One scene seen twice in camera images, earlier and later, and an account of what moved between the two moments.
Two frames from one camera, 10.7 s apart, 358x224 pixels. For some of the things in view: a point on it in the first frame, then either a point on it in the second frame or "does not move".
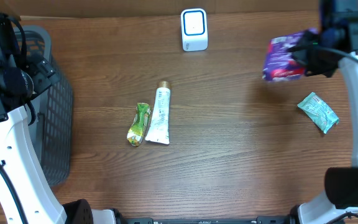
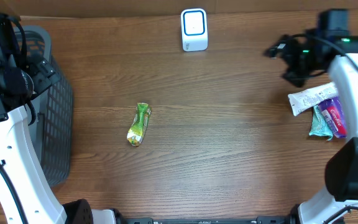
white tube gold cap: [158, 130] to [304, 99]
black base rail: [260, 219] does not move
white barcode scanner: [194, 23] does not move
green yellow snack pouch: [137, 130] does not move
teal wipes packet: [319, 112] to [319, 126]
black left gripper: [42, 72] does not move
